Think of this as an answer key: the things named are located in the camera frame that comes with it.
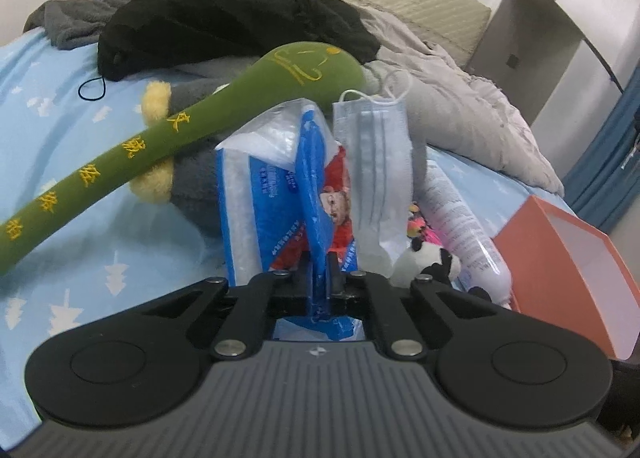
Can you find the orange cardboard box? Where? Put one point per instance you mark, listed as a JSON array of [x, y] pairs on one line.
[[568, 273]]

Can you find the black clothing pile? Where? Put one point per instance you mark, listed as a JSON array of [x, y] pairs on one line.
[[160, 34]]

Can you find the white spray can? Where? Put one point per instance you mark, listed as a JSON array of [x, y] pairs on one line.
[[482, 265]]

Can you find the pink feather toy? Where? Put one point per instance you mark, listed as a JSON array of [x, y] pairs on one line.
[[418, 227]]

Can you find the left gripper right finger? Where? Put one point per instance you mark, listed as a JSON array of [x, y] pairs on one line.
[[372, 299]]

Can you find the grey penguin plush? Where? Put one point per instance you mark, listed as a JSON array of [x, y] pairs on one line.
[[188, 180]]

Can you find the light blue face mask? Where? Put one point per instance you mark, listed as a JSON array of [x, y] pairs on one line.
[[373, 129]]

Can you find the blue white plastic bag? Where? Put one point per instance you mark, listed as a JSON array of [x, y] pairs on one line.
[[282, 190]]

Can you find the blue curtain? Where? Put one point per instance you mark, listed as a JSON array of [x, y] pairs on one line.
[[603, 184]]

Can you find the small panda plush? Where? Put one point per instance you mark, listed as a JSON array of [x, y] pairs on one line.
[[426, 258]]

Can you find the long green plush stick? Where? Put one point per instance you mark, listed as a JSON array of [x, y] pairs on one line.
[[316, 71]]

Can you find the grey duvet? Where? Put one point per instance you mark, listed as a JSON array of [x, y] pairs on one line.
[[450, 109]]

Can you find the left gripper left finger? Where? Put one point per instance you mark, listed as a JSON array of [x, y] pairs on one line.
[[257, 306]]

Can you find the dark grey blanket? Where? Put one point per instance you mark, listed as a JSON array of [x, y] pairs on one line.
[[70, 24]]

